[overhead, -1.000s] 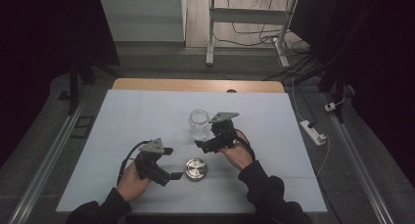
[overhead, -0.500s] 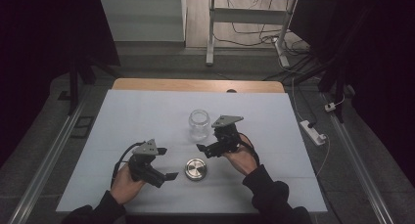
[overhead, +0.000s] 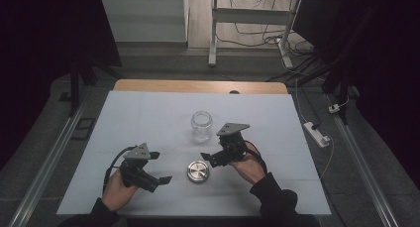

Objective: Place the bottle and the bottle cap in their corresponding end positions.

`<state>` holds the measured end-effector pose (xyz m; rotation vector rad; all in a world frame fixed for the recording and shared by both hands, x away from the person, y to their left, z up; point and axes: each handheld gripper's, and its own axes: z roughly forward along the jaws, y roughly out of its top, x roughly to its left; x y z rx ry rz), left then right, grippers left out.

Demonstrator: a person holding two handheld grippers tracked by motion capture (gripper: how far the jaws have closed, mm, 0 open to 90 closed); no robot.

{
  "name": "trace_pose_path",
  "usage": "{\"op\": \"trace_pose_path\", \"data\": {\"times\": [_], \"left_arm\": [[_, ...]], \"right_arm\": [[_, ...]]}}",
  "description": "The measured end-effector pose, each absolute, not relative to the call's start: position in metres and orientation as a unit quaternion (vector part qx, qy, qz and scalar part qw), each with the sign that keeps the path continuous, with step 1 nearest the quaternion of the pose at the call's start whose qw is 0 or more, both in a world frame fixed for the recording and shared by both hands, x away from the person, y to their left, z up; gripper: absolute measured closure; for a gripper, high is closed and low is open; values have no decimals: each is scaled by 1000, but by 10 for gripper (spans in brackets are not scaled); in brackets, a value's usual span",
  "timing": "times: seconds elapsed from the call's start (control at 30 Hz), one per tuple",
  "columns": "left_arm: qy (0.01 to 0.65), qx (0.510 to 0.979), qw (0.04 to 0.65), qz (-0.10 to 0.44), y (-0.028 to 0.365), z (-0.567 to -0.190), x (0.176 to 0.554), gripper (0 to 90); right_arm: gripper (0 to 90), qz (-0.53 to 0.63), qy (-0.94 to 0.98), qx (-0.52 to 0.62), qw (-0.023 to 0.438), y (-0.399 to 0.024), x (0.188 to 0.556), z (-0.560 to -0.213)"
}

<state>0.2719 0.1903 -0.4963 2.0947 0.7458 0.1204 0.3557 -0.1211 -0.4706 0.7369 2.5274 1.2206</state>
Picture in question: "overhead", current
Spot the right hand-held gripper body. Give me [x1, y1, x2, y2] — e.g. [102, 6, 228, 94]
[210, 122, 251, 169]

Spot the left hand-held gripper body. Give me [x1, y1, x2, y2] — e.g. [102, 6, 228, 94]
[119, 142, 160, 193]

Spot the silver metal jar lid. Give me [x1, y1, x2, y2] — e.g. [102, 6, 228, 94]
[186, 159, 211, 184]

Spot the clear glass jar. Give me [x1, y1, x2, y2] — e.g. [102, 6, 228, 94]
[189, 110, 214, 144]

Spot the person's right hand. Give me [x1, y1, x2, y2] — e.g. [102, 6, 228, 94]
[230, 142, 266, 186]

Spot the person's left hand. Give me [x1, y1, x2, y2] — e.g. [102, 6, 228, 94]
[101, 169, 140, 212]

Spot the white table cover board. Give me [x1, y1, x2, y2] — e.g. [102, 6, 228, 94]
[56, 90, 332, 218]

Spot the wooden table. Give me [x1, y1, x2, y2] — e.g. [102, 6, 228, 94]
[113, 78, 289, 95]

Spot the white power strip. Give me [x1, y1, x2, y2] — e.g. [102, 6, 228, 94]
[303, 121, 331, 149]

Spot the black metal stand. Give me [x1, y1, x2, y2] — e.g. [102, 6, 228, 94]
[58, 53, 124, 118]
[286, 0, 380, 126]

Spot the small white adapter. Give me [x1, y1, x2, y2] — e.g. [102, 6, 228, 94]
[328, 95, 351, 115]

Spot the dark curtain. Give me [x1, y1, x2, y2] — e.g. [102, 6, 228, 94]
[292, 0, 420, 188]
[0, 0, 123, 171]

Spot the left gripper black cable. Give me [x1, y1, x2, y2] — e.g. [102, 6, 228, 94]
[102, 145, 137, 192]

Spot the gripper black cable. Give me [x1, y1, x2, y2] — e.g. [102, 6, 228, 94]
[243, 140, 268, 174]
[102, 145, 137, 192]

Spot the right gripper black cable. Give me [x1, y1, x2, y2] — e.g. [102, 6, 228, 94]
[243, 140, 268, 174]

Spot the black floor frame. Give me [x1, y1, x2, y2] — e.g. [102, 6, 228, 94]
[70, 117, 97, 142]

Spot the white power strip cable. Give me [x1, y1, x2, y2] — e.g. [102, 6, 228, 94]
[294, 77, 310, 124]

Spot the metal floor rail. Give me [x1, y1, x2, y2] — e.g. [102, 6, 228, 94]
[8, 87, 93, 227]
[325, 94, 401, 227]

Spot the thin white cable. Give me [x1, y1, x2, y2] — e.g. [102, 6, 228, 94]
[318, 136, 336, 181]

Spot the tangle of black floor cables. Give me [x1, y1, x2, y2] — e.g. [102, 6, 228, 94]
[216, 0, 315, 57]

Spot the white desk frame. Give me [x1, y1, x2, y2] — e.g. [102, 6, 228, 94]
[207, 0, 302, 69]

